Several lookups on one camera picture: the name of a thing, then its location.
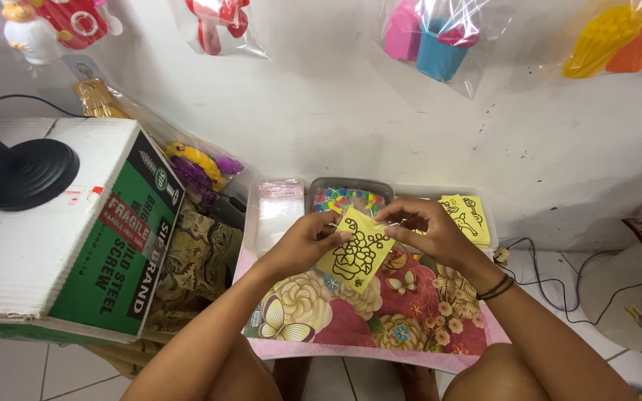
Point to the bag of toy hair braids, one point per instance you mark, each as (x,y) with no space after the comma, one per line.
(198,161)

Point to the bagged red toy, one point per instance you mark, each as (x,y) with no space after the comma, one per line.
(215,25)

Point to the person's right leg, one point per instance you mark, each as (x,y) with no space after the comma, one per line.
(494,378)

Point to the person's right hand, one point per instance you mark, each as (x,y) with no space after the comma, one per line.
(438,234)

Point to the person's left hand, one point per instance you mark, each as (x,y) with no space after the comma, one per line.
(298,248)

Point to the stack of yellow cards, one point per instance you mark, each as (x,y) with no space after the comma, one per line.
(468,217)

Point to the person's leg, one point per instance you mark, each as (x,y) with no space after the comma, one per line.
(243,373)
(494,378)

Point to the bagged doll toy set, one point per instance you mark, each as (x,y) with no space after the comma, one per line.
(48,25)

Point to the brown batik cloth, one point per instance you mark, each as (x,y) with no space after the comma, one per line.
(198,262)

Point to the floral pink lap table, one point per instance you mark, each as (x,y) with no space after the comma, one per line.
(410,320)

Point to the container of coloured packets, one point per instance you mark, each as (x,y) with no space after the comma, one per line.
(349,198)

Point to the white plastic tray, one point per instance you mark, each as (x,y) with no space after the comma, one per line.
(415,191)

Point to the white and green cardboard box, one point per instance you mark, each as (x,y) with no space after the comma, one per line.
(76,262)

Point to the clear plastic bag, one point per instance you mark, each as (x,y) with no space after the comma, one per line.
(616,295)

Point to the bagged pink and blue toy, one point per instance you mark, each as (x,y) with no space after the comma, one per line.
(438,44)

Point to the person's left leg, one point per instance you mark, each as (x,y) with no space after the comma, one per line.
(243,373)

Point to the white plug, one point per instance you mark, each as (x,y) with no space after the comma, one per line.
(501,255)

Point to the black round lamp stand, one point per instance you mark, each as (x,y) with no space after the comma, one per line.
(28,175)

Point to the yellow sand art card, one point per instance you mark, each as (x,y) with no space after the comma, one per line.
(357,257)

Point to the stack of clear plastic sleeves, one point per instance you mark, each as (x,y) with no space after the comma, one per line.
(277,214)

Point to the bagged yellow and orange toy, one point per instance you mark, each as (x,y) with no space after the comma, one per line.
(616,39)

